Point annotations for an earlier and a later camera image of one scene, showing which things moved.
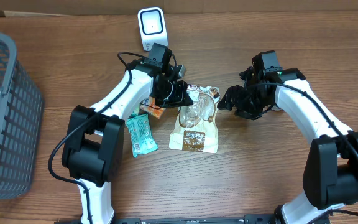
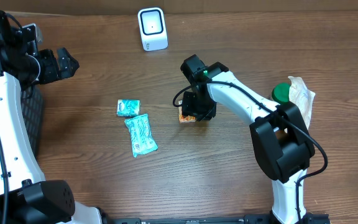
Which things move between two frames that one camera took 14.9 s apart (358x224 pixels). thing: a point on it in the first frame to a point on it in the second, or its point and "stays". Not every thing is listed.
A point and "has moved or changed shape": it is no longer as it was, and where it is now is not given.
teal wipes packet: [142, 141] stays
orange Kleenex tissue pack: [148, 106] to [183, 119]
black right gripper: [235, 97] to [191, 109]
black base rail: [250, 219] stays
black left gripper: [179, 100] to [55, 71]
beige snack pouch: [195, 127] has moved or changed shape
